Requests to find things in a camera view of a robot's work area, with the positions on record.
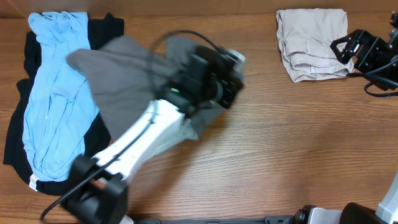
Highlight grey shorts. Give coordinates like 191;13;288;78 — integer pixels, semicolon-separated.
67;35;226;153

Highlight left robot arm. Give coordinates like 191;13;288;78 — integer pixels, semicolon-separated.
59;46;246;224

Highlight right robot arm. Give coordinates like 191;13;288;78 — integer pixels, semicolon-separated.
276;11;397;224

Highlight folded beige shorts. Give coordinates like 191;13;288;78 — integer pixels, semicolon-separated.
276;8;354;83

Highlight light blue garment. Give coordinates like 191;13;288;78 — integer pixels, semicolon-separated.
22;11;99;182

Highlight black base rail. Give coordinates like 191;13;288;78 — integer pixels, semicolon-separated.
134;215;293;224

